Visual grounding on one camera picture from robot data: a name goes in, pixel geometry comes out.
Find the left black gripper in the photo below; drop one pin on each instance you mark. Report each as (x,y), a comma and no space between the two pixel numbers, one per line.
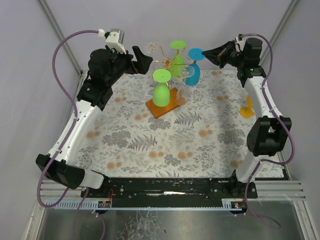
(131,63)

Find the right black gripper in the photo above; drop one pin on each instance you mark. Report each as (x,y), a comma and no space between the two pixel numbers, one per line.
(223,57)

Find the blue wine glass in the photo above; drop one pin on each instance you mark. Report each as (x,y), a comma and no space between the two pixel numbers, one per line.
(195,54)

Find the orange wine glass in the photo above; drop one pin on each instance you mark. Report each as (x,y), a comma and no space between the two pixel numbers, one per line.
(248,110)

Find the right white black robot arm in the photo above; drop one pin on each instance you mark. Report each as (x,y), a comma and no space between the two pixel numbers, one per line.
(271,129)

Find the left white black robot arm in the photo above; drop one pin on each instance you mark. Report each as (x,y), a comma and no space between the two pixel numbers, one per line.
(59,164)

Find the front green wine glass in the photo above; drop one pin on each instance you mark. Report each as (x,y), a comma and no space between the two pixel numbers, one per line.
(161,93)

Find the green wine glass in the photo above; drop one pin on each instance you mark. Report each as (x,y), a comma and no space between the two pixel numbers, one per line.
(161,93)
(177,61)

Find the back green wine glass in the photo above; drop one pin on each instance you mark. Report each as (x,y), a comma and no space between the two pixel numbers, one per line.
(177,61)

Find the floral table mat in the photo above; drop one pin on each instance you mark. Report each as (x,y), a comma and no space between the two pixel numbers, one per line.
(205,137)

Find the gold wire glass rack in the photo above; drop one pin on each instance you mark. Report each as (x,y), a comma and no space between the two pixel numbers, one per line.
(162,59)

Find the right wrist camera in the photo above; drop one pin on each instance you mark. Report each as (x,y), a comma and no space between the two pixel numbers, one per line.
(239,43)

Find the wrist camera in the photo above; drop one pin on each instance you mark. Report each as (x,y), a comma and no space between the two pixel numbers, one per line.
(114,40)
(239,43)

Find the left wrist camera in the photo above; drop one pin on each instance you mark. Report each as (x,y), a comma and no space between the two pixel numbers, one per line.
(114,40)

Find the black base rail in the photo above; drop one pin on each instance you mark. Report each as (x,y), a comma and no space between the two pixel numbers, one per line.
(133,192)

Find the right grey cable duct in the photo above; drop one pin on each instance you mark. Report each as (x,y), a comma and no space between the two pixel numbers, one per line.
(233,203)

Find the grey cable duct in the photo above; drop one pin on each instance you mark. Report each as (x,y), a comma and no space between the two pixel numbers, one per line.
(233,203)
(87,204)

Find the left grey cable duct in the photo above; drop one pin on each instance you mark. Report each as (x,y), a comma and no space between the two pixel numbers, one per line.
(87,204)

